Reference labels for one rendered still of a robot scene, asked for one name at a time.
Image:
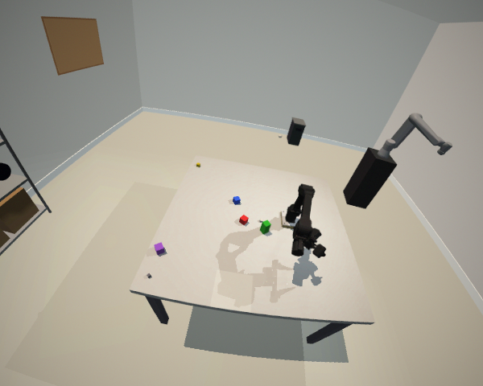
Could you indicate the red block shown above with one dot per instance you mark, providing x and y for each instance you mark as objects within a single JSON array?
[{"x": 243, "y": 220}]

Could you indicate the purple cube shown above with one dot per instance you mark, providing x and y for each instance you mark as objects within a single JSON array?
[{"x": 159, "y": 248}]

